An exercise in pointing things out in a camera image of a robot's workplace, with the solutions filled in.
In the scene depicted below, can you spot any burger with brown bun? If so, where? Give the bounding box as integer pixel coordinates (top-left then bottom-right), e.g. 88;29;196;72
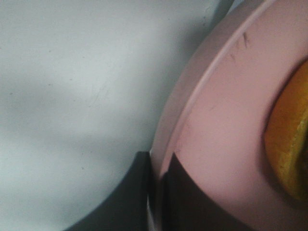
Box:
264;62;308;201

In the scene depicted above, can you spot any pink round plate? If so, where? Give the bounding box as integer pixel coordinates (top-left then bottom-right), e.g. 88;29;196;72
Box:
151;0;308;231

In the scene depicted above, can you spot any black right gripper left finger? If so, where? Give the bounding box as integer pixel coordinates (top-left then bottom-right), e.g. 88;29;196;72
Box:
67;152;151;231

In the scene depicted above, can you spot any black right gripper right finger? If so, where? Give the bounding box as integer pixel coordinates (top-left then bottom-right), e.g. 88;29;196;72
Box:
161;154;250;231

